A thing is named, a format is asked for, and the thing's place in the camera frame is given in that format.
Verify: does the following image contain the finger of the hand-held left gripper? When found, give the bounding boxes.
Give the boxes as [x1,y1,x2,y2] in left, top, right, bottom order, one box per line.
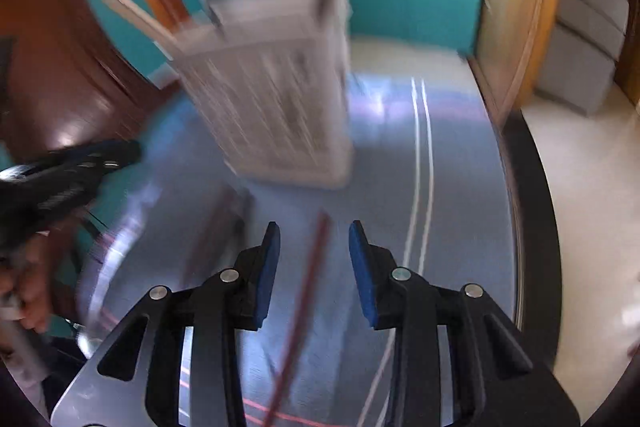
[60,139,144,188]

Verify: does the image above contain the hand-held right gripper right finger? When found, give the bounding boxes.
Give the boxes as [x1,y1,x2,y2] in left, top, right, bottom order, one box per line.
[347,219,535,427]

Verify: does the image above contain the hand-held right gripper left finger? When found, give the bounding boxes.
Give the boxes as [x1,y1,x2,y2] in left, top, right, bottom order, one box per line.
[97,221,282,427]

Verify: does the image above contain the reddish brown chopstick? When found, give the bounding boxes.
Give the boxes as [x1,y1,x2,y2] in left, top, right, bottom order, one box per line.
[261,212,334,427]

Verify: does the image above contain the white plastic utensil basket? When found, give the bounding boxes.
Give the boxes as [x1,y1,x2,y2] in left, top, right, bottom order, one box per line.
[170,0,357,191]

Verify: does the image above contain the person's left hand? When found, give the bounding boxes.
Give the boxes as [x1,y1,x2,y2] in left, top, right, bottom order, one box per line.
[0,243,58,334]

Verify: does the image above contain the carved wooden chair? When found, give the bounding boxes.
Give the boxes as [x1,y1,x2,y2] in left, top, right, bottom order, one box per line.
[0,0,201,160]

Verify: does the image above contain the blue striped cloth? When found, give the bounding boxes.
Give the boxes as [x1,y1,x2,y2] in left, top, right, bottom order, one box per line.
[75,72,517,427]

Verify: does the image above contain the wood framed glass door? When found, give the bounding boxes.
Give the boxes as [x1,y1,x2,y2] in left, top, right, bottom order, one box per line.
[460,0,567,120]

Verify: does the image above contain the grey refrigerator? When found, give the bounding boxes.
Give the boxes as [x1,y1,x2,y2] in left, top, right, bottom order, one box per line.
[539,0,632,114]

